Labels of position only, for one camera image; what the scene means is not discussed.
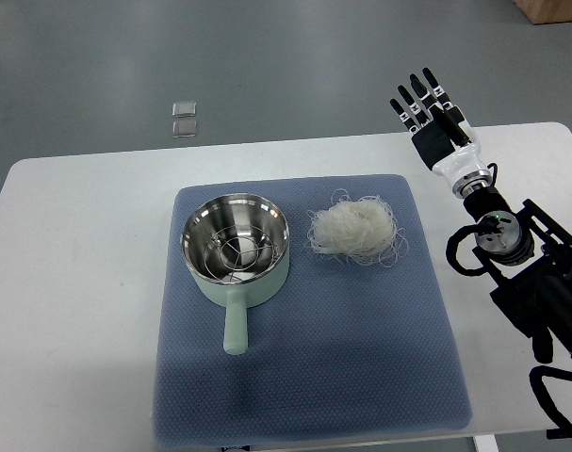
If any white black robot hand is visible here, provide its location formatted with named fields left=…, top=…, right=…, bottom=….
left=390, top=67, right=496, bottom=199

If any white vermicelli noodle bundle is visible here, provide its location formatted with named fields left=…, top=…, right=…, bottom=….
left=306, top=189, right=409, bottom=268

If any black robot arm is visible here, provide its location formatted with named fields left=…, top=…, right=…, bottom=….
left=446, top=164, right=572, bottom=439

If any mint green steel pot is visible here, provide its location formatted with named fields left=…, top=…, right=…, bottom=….
left=181, top=193, right=290, bottom=355

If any wooden box corner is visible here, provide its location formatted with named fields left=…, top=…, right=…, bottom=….
left=514, top=0, right=572, bottom=24

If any blue textured table mat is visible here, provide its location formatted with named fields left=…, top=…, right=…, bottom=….
left=153, top=175, right=472, bottom=449

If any upper silver floor plate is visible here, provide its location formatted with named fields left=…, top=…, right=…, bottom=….
left=172, top=101, right=197, bottom=118

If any wire steaming rack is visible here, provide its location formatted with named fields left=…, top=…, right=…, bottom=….
left=203, top=225, right=280, bottom=283

